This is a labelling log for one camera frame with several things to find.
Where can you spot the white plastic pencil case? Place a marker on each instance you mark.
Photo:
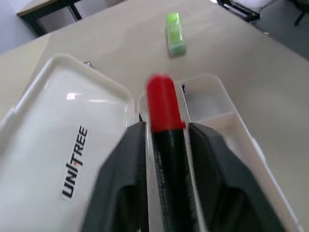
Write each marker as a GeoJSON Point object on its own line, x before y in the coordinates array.
{"type": "Point", "coordinates": [48, 125]}

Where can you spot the green eraser in sleeve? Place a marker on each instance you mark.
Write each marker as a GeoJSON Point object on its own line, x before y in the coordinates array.
{"type": "Point", "coordinates": [176, 36]}

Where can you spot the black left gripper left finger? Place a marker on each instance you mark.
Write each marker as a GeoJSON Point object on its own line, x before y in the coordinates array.
{"type": "Point", "coordinates": [116, 169]}

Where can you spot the black chair base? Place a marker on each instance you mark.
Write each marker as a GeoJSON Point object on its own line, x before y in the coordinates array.
{"type": "Point", "coordinates": [241, 9]}

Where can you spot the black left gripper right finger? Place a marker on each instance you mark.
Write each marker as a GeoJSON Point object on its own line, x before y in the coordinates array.
{"type": "Point", "coordinates": [217, 169]}

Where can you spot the blue marker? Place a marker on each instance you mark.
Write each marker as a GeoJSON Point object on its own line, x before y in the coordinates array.
{"type": "Point", "coordinates": [184, 89]}

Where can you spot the black framed side table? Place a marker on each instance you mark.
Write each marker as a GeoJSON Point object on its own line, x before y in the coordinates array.
{"type": "Point", "coordinates": [46, 14]}

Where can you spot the red capped black marker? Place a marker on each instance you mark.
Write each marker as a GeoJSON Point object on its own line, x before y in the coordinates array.
{"type": "Point", "coordinates": [166, 145]}

